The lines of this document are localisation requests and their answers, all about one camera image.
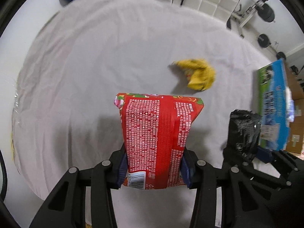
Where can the yellow snack bag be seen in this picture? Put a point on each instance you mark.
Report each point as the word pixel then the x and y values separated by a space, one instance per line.
pixel 198 72

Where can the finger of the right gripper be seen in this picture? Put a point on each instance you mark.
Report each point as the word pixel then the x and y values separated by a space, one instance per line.
pixel 289 166
pixel 234 161

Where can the black snack packet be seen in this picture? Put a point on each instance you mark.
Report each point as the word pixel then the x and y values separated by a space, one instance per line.
pixel 244 133

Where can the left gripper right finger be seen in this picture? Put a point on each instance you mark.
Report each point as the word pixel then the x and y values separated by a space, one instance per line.
pixel 242 204

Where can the cardboard box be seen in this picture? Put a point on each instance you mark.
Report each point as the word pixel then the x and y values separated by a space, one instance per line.
pixel 281 108

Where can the barbell on rack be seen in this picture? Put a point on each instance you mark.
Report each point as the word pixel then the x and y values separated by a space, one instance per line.
pixel 260 7

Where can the red snack bag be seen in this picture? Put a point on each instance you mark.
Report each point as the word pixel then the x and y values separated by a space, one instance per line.
pixel 155 130

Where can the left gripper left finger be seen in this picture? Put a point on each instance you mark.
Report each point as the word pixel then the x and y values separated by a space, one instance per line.
pixel 65 205

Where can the floor barbell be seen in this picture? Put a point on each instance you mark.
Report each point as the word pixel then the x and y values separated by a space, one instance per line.
pixel 264 42

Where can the grey table cloth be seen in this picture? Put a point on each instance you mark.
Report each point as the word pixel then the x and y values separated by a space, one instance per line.
pixel 92 50

